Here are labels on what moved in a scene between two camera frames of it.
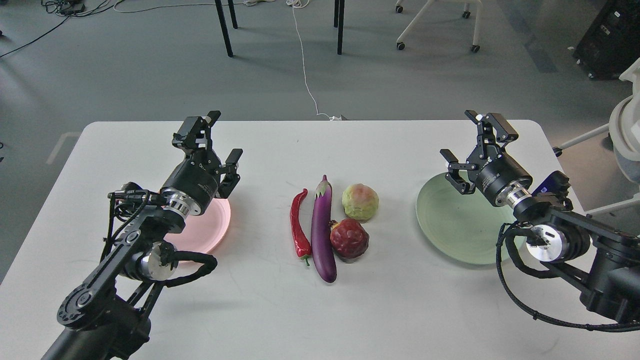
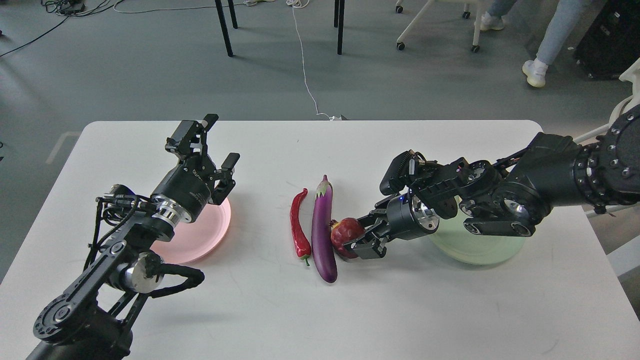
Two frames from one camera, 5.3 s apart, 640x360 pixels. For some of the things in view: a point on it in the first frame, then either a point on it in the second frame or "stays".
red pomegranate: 348,238 stays
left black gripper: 194,183 stays
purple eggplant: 322,247 stays
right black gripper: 501,178 to 398,217
